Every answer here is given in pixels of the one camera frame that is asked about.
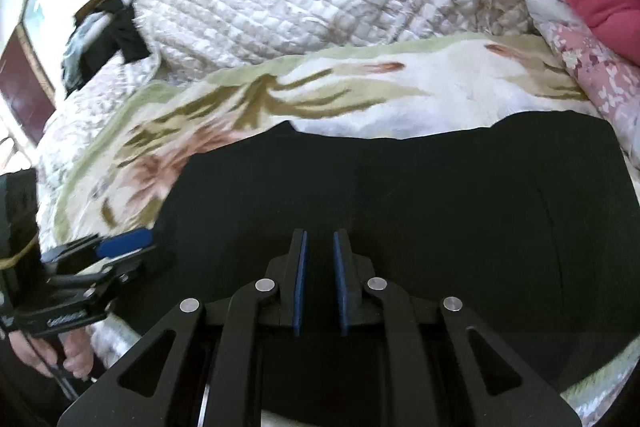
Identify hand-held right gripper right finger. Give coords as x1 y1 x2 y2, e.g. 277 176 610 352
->
332 229 583 427

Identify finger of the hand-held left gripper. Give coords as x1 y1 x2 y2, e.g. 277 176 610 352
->
42 228 153 265
47 257 151 295

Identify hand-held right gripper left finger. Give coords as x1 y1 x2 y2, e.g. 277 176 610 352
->
57 228 308 427

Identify black pants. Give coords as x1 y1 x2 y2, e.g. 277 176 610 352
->
107 112 640 423

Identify person's left hand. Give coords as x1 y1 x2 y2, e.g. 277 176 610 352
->
7 324 96 380

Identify dark red wooden door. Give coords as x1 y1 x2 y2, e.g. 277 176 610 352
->
0 24 56 148

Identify dark clothes pile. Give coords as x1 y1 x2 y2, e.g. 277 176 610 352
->
61 14 118 90
95 0 151 62

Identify floral fleece blanket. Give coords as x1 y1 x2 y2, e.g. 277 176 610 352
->
52 32 633 427

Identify pink floral comforter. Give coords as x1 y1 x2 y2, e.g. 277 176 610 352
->
502 0 640 142

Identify black cable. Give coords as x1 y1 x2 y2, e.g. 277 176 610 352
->
27 337 96 403

